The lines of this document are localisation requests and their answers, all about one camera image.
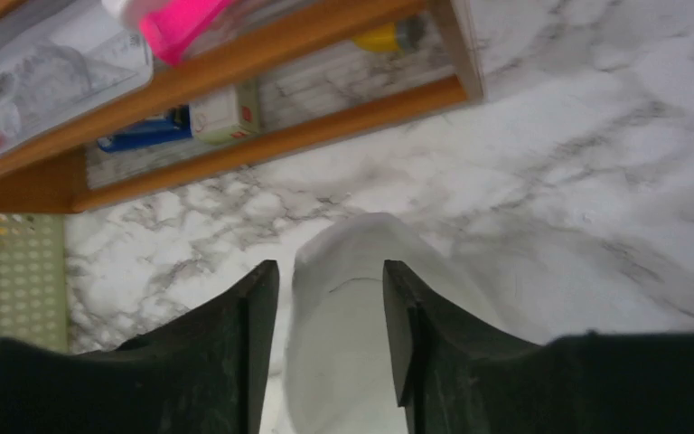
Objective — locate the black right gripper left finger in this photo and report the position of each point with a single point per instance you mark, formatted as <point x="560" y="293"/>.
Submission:
<point x="203" y="372"/>

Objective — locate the wooden shelf rack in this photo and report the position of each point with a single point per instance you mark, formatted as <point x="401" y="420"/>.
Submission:
<point x="314" y="86"/>

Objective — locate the green plastic basket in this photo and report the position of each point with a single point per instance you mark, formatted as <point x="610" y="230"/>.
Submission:
<point x="33" y="296"/>

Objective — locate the cream white towel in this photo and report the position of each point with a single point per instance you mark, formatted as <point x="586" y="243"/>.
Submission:
<point x="338" y="374"/>

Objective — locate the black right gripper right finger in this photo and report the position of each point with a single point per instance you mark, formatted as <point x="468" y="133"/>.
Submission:
<point x="455" y="373"/>

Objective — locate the small yellow block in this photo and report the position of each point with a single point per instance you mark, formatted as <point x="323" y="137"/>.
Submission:
<point x="400" y="36"/>

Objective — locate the small white eraser box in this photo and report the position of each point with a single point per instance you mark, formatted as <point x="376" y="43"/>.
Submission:
<point x="226" y="115"/>

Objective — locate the blue black stapler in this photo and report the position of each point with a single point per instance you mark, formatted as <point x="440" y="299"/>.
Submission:
<point x="169" y="126"/>

